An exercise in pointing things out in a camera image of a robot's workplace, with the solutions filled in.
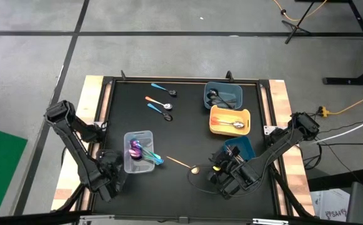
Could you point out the yellow power splitter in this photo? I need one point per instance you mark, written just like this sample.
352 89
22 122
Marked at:
323 111

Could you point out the yellow plastic bin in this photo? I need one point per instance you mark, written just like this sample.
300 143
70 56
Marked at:
225 112

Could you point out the black desk leg frame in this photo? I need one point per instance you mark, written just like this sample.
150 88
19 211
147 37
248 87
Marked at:
337 81

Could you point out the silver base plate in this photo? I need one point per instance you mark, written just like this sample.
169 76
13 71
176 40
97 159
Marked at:
267 129

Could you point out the dark grey office chair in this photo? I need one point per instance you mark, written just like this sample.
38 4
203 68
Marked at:
362 203

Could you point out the clear plastic bin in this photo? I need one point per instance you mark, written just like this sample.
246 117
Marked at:
139 167

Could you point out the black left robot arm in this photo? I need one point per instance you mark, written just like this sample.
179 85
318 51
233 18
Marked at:
75 147

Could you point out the white printed cardboard box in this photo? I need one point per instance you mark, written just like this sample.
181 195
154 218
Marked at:
328 203

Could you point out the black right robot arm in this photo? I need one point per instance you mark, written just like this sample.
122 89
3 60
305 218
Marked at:
278 147

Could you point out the black tripod stand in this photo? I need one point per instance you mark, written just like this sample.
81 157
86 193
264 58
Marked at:
294 28

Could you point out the green floor mat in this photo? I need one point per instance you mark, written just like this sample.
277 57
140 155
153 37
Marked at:
0 172

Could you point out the black table mat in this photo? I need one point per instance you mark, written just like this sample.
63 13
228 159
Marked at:
168 140

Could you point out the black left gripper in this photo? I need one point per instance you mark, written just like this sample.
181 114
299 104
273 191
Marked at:
114 168

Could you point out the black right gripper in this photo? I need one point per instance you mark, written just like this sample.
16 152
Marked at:
234 179

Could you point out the dark blue plastic bin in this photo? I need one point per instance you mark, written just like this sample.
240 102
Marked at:
246 147

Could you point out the slate blue plastic bin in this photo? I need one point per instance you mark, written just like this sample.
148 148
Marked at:
235 89

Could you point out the long rose gold spoon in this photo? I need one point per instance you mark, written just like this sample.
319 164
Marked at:
238 159

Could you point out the silver metal bracket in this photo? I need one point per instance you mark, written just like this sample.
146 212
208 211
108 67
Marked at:
270 222

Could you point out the black rig crossbar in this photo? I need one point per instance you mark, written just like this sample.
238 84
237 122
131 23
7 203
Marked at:
28 218

